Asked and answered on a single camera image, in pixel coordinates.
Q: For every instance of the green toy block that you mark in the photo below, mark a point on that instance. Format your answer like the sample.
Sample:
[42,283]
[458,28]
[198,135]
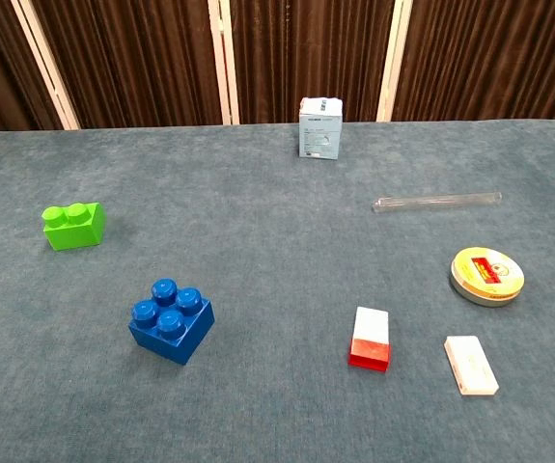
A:
[75,232]

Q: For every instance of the blue toy brick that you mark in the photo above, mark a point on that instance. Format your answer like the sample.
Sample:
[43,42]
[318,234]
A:
[173,333]

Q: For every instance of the blue table mat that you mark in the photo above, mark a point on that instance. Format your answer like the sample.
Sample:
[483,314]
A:
[267,202]

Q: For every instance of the light blue cardboard box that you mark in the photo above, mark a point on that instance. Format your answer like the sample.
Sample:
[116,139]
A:
[320,132]

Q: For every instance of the red and white box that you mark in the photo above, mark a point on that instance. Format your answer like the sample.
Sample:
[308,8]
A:
[371,340]

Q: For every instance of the clear glass test tube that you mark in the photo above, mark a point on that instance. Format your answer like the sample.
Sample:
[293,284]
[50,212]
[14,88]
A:
[436,201]

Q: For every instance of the round yellow tin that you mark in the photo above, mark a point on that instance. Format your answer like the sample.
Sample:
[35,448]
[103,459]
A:
[487,276]

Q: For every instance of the brown curtain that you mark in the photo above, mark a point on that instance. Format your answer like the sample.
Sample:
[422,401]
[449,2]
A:
[132,53]

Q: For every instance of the white rectangular eraser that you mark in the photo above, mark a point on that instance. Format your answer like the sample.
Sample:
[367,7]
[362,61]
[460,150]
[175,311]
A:
[470,365]

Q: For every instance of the white partition frame post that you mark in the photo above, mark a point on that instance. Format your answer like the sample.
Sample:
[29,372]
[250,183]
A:
[393,60]
[45,62]
[224,62]

